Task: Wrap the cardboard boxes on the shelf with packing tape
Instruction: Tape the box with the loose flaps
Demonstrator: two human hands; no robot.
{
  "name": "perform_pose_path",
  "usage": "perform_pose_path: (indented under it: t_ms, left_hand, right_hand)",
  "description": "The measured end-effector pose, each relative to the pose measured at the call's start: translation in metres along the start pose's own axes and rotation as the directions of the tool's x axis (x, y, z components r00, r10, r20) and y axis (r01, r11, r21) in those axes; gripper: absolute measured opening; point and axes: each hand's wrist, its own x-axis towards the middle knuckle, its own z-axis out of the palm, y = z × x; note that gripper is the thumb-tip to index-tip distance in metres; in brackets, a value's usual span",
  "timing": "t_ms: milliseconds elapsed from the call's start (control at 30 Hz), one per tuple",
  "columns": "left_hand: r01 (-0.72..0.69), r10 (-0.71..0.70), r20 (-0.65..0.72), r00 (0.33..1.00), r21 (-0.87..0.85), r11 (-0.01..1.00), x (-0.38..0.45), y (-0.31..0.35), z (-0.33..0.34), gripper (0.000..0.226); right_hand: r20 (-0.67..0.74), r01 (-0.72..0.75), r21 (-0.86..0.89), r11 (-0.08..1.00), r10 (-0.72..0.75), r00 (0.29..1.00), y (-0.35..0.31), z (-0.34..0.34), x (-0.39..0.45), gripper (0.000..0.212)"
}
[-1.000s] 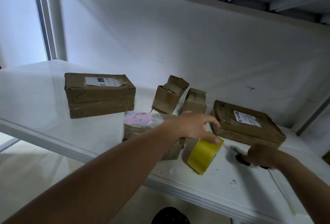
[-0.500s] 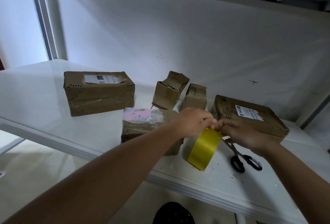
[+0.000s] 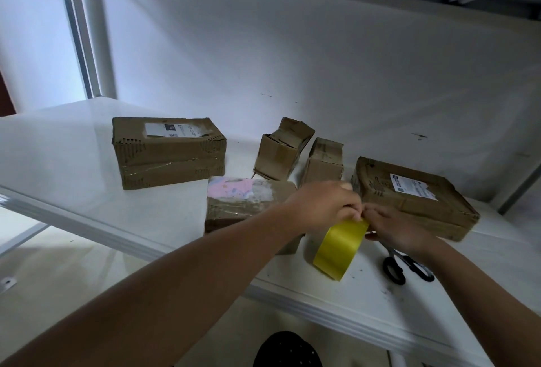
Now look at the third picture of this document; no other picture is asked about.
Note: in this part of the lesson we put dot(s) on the white tube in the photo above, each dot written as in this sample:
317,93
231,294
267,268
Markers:
396,359

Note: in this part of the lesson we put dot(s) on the person's black trousers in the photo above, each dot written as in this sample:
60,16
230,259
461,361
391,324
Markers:
287,350

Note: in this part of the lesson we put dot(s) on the yellow tape roll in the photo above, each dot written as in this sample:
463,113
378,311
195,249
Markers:
340,248

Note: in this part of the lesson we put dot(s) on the pink carton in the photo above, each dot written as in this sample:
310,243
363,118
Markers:
237,202

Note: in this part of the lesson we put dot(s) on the person's right hand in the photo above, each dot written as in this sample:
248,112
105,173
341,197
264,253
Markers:
397,227

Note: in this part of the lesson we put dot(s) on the person's right forearm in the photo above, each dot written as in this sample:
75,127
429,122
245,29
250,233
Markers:
490,312

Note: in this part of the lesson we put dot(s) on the white metal shelf rack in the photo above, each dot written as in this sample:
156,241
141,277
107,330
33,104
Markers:
51,160

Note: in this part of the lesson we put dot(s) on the person's left hand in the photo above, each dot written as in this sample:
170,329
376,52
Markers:
321,206

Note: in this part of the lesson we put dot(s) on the corrugated cardboard box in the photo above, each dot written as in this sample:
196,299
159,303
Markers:
281,147

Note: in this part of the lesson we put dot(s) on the long cardboard box white label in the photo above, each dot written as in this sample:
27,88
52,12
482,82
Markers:
169,155

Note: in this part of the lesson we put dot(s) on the red-brown door frame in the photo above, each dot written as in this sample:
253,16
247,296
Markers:
7,96

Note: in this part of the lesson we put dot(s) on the person's left forearm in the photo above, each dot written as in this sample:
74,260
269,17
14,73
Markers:
135,303

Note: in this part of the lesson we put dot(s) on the small cardboard box red label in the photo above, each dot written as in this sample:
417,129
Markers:
323,160

